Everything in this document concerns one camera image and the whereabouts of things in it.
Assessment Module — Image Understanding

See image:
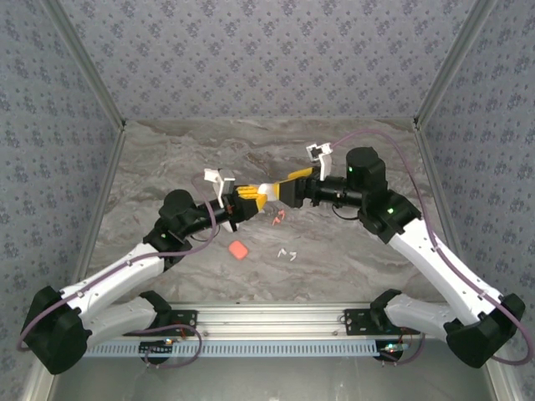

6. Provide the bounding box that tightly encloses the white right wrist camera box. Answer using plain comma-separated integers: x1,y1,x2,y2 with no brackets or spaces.
304,141,334,181

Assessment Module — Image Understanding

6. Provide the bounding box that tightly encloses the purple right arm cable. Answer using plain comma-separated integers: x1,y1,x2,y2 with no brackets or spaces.
332,129,534,364

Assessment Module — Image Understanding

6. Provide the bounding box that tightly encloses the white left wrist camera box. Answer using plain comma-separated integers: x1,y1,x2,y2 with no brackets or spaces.
203,168,237,201

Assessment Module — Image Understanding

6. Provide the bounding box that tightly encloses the aluminium table side rail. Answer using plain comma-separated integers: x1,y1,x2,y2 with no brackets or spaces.
18,124,126,401
415,124,517,401

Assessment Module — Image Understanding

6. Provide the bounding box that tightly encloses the small black controller board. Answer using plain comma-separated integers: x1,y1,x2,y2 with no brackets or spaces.
140,338,175,360
378,342,406,363

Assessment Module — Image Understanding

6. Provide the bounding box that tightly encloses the aluminium frame post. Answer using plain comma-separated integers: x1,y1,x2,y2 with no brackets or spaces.
412,0,498,130
41,0,127,130

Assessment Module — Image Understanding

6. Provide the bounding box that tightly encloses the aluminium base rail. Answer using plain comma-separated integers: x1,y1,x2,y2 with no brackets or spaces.
120,302,423,340

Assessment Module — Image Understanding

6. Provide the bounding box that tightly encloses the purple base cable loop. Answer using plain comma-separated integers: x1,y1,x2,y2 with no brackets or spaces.
140,323,204,371
378,329,427,367

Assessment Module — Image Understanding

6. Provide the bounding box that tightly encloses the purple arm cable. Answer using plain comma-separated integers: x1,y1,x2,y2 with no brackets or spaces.
16,174,217,352
332,129,534,364

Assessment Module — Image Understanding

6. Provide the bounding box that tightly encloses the white slotted cable duct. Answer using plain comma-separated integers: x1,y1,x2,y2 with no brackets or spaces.
83,338,385,358

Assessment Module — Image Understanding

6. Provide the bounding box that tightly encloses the grey metal sheet panel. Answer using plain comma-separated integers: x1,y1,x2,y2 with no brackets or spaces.
49,357,498,401

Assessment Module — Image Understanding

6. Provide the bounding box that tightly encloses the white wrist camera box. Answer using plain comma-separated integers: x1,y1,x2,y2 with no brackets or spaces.
304,141,334,181
203,168,237,201

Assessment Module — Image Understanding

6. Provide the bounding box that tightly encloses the white earbud charging case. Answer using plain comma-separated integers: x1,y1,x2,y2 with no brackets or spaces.
257,182,280,201

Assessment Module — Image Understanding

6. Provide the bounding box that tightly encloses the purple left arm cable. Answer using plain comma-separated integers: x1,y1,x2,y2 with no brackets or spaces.
16,174,217,352

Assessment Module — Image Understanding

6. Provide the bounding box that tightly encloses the pink earbud charging case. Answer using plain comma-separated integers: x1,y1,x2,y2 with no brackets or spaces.
228,240,250,261

